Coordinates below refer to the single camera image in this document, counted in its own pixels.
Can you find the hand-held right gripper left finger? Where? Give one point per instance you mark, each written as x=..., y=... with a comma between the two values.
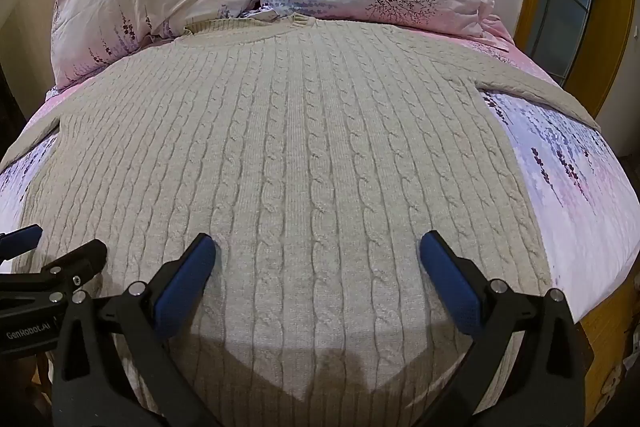
x=187, y=279

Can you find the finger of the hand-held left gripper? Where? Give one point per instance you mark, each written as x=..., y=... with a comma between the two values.
x=22, y=239
x=75, y=264

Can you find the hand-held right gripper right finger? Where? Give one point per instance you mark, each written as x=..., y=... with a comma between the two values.
x=450, y=279

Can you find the pink floral bed sheet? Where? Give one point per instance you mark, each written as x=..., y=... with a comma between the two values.
x=575, y=207

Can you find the wooden bed frame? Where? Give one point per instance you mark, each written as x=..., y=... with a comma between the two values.
x=607, y=357

